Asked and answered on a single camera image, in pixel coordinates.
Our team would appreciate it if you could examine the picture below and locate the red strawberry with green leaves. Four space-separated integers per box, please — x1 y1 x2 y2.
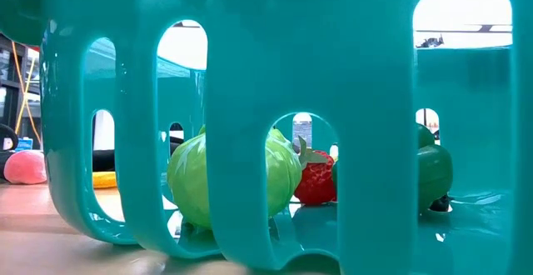
293 135 339 208

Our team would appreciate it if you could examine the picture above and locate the yellow toy banana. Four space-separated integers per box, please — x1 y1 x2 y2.
92 171 119 190

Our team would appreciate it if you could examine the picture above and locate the dark green toy pepper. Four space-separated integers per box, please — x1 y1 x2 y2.
416 122 455 216

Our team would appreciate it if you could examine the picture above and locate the pink toy peach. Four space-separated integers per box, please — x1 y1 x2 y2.
2 149 48 186

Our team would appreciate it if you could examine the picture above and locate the teal basket with orange rim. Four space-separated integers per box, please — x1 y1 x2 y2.
0 0 533 275

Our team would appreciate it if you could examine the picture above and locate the orange cable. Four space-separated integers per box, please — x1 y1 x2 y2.
11 41 42 145

